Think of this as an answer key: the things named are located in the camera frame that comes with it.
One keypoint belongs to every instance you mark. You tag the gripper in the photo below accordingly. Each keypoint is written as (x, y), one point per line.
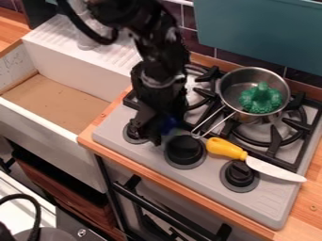
(161, 91)

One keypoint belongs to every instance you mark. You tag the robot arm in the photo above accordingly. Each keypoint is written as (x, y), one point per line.
(146, 22)

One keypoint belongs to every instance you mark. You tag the silver pot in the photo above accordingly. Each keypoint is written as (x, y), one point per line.
(247, 80)

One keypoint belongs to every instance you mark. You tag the blue toy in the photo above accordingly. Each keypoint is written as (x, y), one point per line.
(171, 125)

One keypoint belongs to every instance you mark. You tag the toy sink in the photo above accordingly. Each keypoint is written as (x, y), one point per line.
(54, 103)

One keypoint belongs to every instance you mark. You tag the toy stove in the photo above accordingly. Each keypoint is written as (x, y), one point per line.
(234, 191)

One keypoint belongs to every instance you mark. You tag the green toy broccoli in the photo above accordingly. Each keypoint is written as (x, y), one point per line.
(260, 99)

